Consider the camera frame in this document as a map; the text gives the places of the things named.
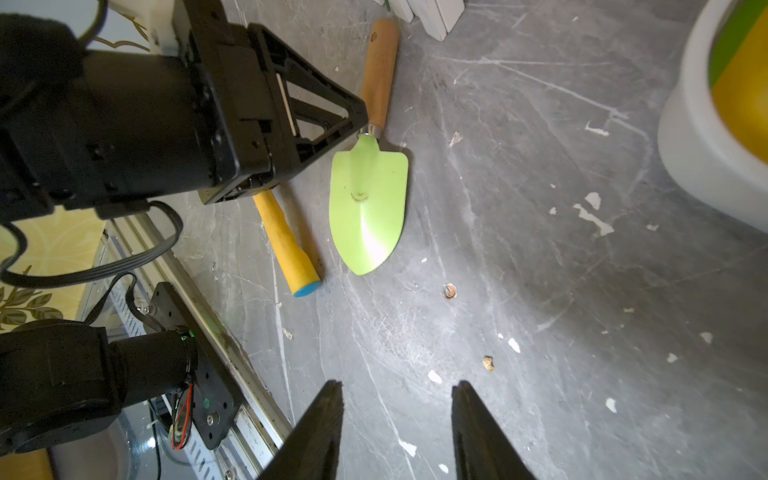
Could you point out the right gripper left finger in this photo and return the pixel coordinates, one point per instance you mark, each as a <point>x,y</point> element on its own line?
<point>312,449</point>

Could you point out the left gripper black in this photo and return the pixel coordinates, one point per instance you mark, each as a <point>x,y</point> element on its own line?
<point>111,131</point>

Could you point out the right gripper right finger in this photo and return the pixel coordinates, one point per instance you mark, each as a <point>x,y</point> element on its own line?
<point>481,449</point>

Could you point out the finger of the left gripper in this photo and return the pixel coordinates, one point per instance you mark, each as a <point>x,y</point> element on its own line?
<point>309,114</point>

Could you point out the yellow handle tool front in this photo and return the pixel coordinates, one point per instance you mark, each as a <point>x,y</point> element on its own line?
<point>299,272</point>

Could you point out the green shovel pile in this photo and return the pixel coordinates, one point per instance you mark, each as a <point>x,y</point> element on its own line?
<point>737,24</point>

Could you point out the yellow shovel pile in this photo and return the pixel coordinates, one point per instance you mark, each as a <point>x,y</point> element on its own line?
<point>740,93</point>

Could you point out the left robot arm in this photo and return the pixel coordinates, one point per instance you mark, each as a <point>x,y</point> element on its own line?
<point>63,380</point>

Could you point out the small green metal shovel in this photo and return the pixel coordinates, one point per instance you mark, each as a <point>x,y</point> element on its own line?
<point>368,185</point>

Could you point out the white storage box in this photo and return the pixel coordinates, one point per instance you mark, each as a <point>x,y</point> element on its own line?
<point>696,148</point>

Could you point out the artificial flower basket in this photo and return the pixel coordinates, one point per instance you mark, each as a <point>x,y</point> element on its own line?
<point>438,17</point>

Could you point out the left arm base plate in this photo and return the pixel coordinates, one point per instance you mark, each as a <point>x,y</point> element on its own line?
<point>210,399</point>

